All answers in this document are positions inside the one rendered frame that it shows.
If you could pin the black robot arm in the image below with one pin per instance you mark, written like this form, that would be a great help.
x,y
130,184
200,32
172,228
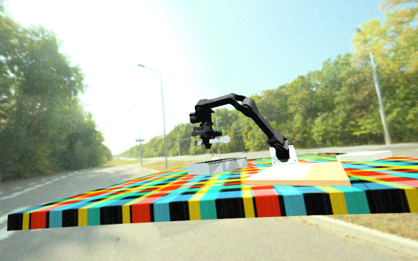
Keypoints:
x,y
248,108

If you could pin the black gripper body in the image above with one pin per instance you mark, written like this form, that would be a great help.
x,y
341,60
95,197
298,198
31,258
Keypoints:
x,y
206,130

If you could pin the light wooden board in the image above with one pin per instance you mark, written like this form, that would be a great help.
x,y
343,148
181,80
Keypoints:
x,y
302,174

